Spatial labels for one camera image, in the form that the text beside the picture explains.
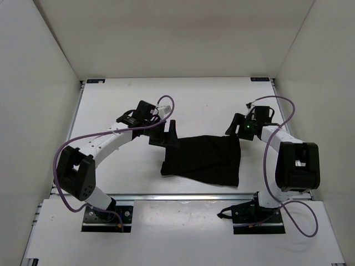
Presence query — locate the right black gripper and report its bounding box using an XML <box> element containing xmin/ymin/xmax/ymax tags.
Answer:
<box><xmin>225</xmin><ymin>114</ymin><xmax>257</xmax><ymax>141</ymax></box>

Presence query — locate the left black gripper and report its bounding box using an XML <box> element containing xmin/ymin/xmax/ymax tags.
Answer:
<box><xmin>145</xmin><ymin>117</ymin><xmax>181</xmax><ymax>147</ymax></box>

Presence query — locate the black skirt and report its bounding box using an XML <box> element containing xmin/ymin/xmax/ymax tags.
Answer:
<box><xmin>160</xmin><ymin>135</ymin><xmax>241</xmax><ymax>187</ymax></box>

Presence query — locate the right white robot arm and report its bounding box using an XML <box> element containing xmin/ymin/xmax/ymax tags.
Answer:
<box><xmin>226</xmin><ymin>104</ymin><xmax>321</xmax><ymax>222</ymax></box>

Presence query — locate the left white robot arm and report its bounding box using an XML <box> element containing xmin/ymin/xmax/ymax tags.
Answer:
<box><xmin>53</xmin><ymin>100</ymin><xmax>175</xmax><ymax>221</ymax></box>

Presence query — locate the right blue label sticker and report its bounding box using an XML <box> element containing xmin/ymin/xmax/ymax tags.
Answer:
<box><xmin>250</xmin><ymin>77</ymin><xmax>270</xmax><ymax>82</ymax></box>

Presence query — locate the blue label sticker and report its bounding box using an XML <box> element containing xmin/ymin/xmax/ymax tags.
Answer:
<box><xmin>250</xmin><ymin>77</ymin><xmax>270</xmax><ymax>82</ymax></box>
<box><xmin>86</xmin><ymin>79</ymin><xmax>105</xmax><ymax>84</ymax></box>

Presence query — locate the left blue label sticker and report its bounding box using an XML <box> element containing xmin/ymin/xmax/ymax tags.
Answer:
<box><xmin>86</xmin><ymin>79</ymin><xmax>105</xmax><ymax>84</ymax></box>

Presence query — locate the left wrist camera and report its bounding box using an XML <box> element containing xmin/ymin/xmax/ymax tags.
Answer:
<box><xmin>154</xmin><ymin>105</ymin><xmax>171</xmax><ymax>117</ymax></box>

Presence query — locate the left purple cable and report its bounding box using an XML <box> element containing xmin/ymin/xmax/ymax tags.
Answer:
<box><xmin>52</xmin><ymin>95</ymin><xmax>175</xmax><ymax>213</ymax></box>

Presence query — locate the purple cable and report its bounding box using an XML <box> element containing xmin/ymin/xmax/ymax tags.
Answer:
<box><xmin>249</xmin><ymin>95</ymin><xmax>319</xmax><ymax>238</ymax></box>
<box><xmin>52</xmin><ymin>95</ymin><xmax>175</xmax><ymax>213</ymax></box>

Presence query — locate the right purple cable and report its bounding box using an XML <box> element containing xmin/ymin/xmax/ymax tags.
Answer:
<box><xmin>249</xmin><ymin>95</ymin><xmax>319</xmax><ymax>238</ymax></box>

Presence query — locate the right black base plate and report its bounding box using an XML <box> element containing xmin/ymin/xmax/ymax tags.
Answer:
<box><xmin>217</xmin><ymin>198</ymin><xmax>286</xmax><ymax>235</ymax></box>

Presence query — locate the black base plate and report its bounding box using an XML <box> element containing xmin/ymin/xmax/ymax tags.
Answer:
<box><xmin>217</xmin><ymin>198</ymin><xmax>286</xmax><ymax>235</ymax></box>
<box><xmin>81</xmin><ymin>203</ymin><xmax>134</xmax><ymax>233</ymax></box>

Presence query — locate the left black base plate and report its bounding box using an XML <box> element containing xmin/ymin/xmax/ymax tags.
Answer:
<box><xmin>81</xmin><ymin>203</ymin><xmax>134</xmax><ymax>233</ymax></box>

